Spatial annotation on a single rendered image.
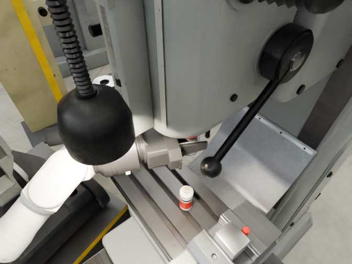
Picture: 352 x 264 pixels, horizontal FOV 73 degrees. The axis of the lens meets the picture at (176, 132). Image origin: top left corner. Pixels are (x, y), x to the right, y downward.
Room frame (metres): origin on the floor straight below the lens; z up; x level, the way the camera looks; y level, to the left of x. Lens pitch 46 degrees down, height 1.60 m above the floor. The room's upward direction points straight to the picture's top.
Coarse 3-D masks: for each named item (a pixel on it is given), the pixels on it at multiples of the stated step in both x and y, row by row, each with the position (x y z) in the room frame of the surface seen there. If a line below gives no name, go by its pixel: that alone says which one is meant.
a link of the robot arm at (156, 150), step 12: (144, 132) 0.32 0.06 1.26; (156, 132) 0.32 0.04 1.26; (144, 144) 0.29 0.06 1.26; (156, 144) 0.29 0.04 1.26; (168, 144) 0.29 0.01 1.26; (132, 156) 0.27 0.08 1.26; (144, 156) 0.28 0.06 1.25; (156, 156) 0.27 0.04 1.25; (168, 156) 0.27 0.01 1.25; (180, 156) 0.27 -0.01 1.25; (120, 168) 0.25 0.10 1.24; (132, 168) 0.26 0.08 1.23; (180, 168) 0.26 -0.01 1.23
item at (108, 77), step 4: (100, 76) 0.76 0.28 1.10; (104, 76) 0.76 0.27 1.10; (108, 76) 0.76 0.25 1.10; (96, 80) 0.74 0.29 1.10; (100, 80) 0.74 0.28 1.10; (104, 80) 0.75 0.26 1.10; (108, 80) 0.74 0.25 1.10; (112, 80) 0.74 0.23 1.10; (104, 84) 0.73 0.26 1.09; (108, 84) 0.71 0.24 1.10; (112, 84) 0.71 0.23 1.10
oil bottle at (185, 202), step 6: (186, 186) 0.35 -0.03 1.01; (180, 192) 0.35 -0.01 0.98; (186, 192) 0.34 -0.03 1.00; (192, 192) 0.35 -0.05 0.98; (180, 198) 0.34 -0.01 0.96; (186, 198) 0.33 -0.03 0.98; (192, 198) 0.34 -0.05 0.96; (180, 204) 0.34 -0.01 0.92; (186, 204) 0.33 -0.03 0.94; (186, 210) 0.33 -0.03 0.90
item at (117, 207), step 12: (48, 156) 0.93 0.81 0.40; (108, 192) 0.68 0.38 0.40; (108, 204) 0.61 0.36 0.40; (120, 204) 0.61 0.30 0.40; (96, 216) 0.54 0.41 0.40; (108, 216) 0.54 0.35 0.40; (120, 216) 0.56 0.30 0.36; (84, 228) 0.48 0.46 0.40; (96, 228) 0.48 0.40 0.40; (108, 228) 0.49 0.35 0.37; (72, 240) 0.42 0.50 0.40; (84, 240) 0.42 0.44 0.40; (96, 240) 0.42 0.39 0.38; (60, 252) 0.36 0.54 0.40; (72, 252) 0.36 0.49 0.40; (84, 252) 0.37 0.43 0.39; (96, 252) 0.41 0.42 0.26
